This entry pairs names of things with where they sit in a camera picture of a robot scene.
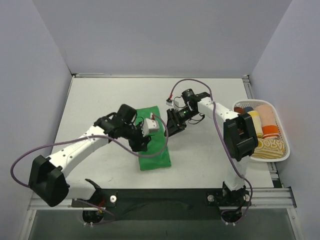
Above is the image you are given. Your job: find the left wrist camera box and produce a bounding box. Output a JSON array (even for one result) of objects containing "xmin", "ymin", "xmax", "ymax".
[{"xmin": 141, "ymin": 118, "xmax": 160, "ymax": 136}]

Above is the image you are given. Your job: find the white perforated plastic basket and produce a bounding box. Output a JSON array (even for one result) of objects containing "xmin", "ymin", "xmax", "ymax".
[{"xmin": 232, "ymin": 99, "xmax": 290, "ymax": 163}]

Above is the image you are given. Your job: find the peach orange rolled towel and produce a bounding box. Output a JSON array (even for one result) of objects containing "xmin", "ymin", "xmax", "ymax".
[{"xmin": 255, "ymin": 104, "xmax": 279, "ymax": 139}]

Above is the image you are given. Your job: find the green cloth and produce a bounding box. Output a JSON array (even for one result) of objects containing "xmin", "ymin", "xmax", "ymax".
[{"xmin": 136, "ymin": 105, "xmax": 172, "ymax": 171}]

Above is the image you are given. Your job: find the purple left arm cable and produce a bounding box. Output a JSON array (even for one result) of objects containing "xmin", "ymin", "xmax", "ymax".
[{"xmin": 9, "ymin": 113, "xmax": 169, "ymax": 223}]

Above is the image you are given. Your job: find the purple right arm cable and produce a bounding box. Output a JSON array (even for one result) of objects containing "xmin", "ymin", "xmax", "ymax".
[{"xmin": 166, "ymin": 78, "xmax": 254, "ymax": 224}]

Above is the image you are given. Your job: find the brown rolled towel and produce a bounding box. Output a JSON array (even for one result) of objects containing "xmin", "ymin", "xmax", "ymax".
[{"xmin": 233, "ymin": 106, "xmax": 246, "ymax": 115}]

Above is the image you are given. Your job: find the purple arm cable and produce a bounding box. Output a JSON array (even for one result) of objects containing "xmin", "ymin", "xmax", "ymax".
[
  {"xmin": 166, "ymin": 78, "xmax": 254, "ymax": 224},
  {"xmin": 9, "ymin": 113, "xmax": 169, "ymax": 223}
]

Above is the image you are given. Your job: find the black base mat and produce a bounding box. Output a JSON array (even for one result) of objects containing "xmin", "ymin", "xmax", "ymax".
[{"xmin": 77, "ymin": 187, "xmax": 246, "ymax": 222}]

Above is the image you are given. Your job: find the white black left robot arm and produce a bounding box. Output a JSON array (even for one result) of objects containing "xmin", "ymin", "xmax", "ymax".
[{"xmin": 28, "ymin": 104, "xmax": 159, "ymax": 207}]

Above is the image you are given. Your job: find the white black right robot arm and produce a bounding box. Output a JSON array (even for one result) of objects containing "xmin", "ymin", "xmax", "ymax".
[{"xmin": 166, "ymin": 88, "xmax": 258, "ymax": 205}]

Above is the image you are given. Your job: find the yellow white patterned rolled towel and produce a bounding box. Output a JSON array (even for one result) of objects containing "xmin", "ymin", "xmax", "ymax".
[{"xmin": 251, "ymin": 138, "xmax": 285, "ymax": 160}]

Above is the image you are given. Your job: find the yellow cream towel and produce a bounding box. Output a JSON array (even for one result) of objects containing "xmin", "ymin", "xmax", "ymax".
[{"xmin": 248, "ymin": 110, "xmax": 263, "ymax": 138}]

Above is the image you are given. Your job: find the aluminium front frame rail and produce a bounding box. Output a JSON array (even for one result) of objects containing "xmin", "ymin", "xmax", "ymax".
[{"xmin": 27, "ymin": 186, "xmax": 298, "ymax": 210}]

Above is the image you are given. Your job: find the blue rolled towel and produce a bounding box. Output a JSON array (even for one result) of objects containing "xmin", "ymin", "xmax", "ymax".
[{"xmin": 244, "ymin": 106, "xmax": 254, "ymax": 113}]

